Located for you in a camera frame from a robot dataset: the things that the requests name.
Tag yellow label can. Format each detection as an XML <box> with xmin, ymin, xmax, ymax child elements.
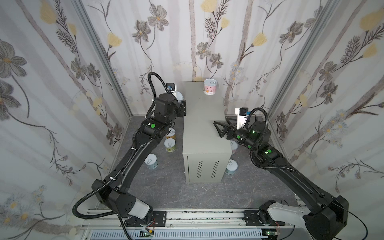
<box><xmin>176</xmin><ymin>91</ymin><xmax>184</xmax><ymax>103</ymax></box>

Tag pink label can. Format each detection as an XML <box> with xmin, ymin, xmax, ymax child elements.
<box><xmin>204</xmin><ymin>79</ymin><xmax>218</xmax><ymax>96</ymax></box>

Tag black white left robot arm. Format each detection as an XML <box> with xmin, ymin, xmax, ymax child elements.
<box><xmin>92</xmin><ymin>94</ymin><xmax>187</xmax><ymax>225</ymax></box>

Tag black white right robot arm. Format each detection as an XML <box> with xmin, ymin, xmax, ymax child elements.
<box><xmin>214</xmin><ymin>119</ymin><xmax>349</xmax><ymax>240</ymax></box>

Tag white can beside cabinet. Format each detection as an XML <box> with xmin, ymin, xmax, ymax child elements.
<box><xmin>230</xmin><ymin>140</ymin><xmax>239</xmax><ymax>154</ymax></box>

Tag orange label can far left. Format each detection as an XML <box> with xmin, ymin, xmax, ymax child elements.
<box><xmin>166</xmin><ymin>128</ymin><xmax>176</xmax><ymax>140</ymax></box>

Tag grey metal cabinet box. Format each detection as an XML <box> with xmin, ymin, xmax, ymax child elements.
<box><xmin>183</xmin><ymin>82</ymin><xmax>232</xmax><ymax>183</ymax></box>

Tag light blue can right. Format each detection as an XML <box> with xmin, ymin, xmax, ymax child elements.
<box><xmin>225</xmin><ymin>159</ymin><xmax>238</xmax><ymax>175</ymax></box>

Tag light blue can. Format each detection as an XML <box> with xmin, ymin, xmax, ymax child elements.
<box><xmin>145</xmin><ymin>154</ymin><xmax>159</xmax><ymax>170</ymax></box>
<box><xmin>225</xmin><ymin>159</ymin><xmax>238</xmax><ymax>175</ymax></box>

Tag green label can middle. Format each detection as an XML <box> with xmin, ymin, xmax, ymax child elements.
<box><xmin>164</xmin><ymin>138</ymin><xmax>176</xmax><ymax>153</ymax></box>

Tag light blue can left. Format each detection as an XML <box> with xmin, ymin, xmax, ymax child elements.
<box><xmin>145</xmin><ymin>154</ymin><xmax>159</xmax><ymax>170</ymax></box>

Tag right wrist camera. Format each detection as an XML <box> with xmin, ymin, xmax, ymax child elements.
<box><xmin>235</xmin><ymin>108</ymin><xmax>250</xmax><ymax>129</ymax></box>

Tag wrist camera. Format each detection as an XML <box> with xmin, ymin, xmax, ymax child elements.
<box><xmin>235</xmin><ymin>108</ymin><xmax>250</xmax><ymax>129</ymax></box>
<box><xmin>166</xmin><ymin>83</ymin><xmax>177</xmax><ymax>92</ymax></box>

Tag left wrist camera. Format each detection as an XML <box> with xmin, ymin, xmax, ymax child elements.
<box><xmin>166</xmin><ymin>83</ymin><xmax>177</xmax><ymax>92</ymax></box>

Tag white slotted cable duct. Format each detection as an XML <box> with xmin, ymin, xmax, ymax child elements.
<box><xmin>88</xmin><ymin>229</ymin><xmax>268</xmax><ymax>240</ymax></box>

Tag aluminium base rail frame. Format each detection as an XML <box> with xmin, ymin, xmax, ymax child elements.
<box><xmin>82</xmin><ymin>203</ymin><xmax>316</xmax><ymax>240</ymax></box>

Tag black corrugated left cable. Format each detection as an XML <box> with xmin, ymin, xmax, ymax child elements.
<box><xmin>71</xmin><ymin>179</ymin><xmax>121</xmax><ymax>220</ymax></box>

